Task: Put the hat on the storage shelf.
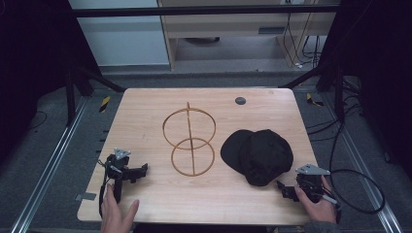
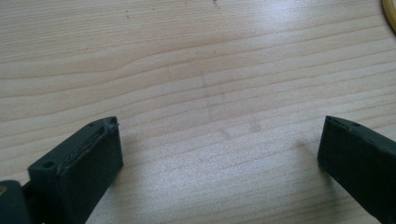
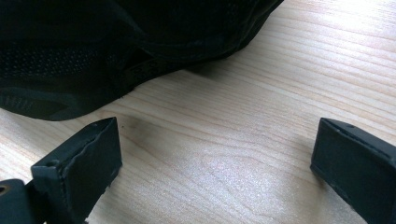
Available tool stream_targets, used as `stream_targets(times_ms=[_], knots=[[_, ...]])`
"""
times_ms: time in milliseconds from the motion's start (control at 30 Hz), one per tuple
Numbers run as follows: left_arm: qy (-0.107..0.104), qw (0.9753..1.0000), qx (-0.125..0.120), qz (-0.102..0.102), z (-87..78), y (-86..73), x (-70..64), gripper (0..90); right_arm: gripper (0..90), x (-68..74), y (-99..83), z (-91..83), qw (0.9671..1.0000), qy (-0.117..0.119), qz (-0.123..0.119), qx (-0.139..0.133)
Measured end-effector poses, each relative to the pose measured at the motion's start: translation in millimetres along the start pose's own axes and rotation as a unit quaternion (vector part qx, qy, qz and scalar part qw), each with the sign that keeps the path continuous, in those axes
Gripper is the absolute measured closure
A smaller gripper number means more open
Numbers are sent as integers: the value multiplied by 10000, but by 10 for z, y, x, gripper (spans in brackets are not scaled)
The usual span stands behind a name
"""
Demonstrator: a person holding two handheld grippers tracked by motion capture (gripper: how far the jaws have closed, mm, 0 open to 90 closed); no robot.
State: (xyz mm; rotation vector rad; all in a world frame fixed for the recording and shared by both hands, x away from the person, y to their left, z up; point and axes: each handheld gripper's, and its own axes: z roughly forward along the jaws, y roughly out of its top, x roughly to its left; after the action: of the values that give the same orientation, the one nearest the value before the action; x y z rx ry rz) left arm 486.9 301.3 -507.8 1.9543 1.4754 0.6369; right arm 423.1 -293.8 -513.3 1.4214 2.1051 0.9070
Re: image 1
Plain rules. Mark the person's right hand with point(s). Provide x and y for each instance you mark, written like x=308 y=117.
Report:
x=319 y=208

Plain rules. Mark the grey tape piece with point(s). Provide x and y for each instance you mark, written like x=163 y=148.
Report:
x=85 y=196

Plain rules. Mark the black horizontal frame bar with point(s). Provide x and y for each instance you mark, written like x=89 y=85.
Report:
x=194 y=12

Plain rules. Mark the aluminium floor rail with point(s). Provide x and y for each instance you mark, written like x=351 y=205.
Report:
x=366 y=168
x=48 y=168

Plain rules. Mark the white cabinet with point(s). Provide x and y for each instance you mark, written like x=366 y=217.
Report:
x=123 y=39

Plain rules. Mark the grey round table grommet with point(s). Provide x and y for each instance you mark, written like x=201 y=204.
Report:
x=240 y=100

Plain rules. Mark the black metal stand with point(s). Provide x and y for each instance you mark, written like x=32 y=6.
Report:
x=330 y=81
x=77 y=84

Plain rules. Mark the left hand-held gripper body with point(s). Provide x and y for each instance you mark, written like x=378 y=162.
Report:
x=116 y=168

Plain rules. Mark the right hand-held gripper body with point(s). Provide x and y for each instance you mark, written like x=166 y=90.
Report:
x=311 y=183

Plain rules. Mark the dark curtain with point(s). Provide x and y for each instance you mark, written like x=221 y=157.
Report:
x=32 y=64
x=382 y=64

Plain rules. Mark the black cap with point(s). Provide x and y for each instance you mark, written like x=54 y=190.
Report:
x=257 y=157

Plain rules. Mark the person's left hand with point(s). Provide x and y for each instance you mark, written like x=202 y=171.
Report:
x=115 y=213

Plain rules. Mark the yellow black striped tape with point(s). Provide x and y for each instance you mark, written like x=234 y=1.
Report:
x=104 y=104
x=313 y=100

